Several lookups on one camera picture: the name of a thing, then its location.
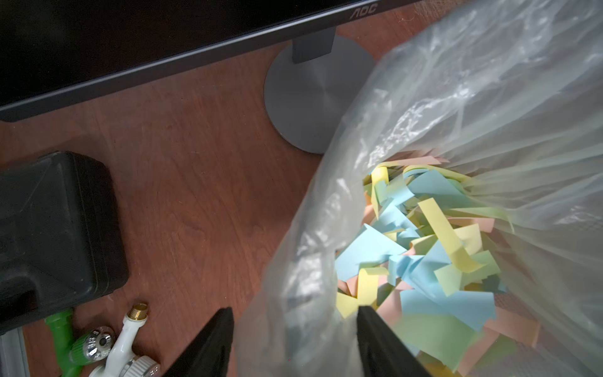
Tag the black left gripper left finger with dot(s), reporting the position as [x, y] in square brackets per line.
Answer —
[209, 353]

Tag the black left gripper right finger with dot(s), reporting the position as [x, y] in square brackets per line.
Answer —
[382, 353]

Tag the clear plastic bin liner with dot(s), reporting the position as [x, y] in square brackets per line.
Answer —
[510, 94]

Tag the pile of discarded sticky notes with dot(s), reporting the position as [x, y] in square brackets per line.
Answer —
[424, 261]

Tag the grey round monitor stand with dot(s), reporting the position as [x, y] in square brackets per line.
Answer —
[311, 84]

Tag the black AOC monitor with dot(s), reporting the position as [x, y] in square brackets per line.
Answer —
[60, 53]

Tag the white pipe fitting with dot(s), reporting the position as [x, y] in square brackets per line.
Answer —
[122, 360]

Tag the green pipe fitting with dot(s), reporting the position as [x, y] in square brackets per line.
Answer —
[73, 354]

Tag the black plastic tool case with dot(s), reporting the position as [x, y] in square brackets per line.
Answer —
[61, 244]

